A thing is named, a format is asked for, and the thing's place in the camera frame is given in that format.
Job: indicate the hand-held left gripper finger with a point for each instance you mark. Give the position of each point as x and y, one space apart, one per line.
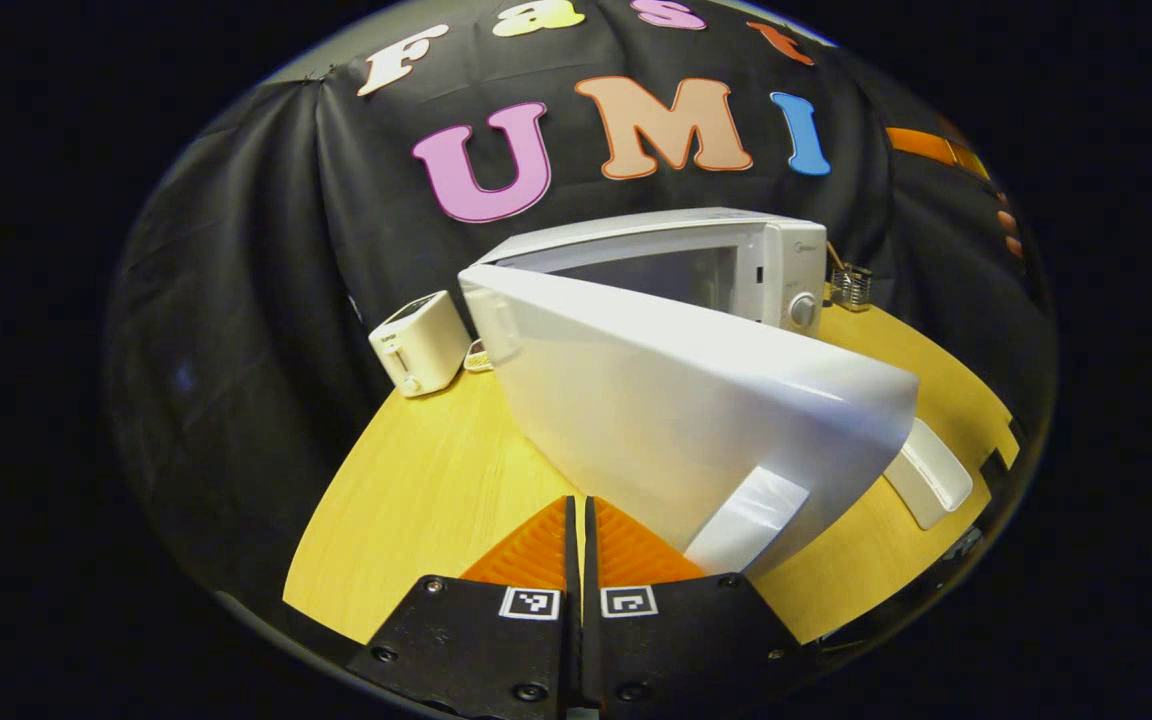
572 640
591 640

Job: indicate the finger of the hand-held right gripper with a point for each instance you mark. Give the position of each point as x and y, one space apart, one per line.
926 145

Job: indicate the white microwave oven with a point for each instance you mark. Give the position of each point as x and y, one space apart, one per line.
686 400

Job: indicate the wooden stick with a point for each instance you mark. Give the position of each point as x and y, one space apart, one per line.
834 256

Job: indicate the white toaster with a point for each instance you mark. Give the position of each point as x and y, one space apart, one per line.
421 345

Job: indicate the white rectangular tray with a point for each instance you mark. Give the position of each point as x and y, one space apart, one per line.
931 480

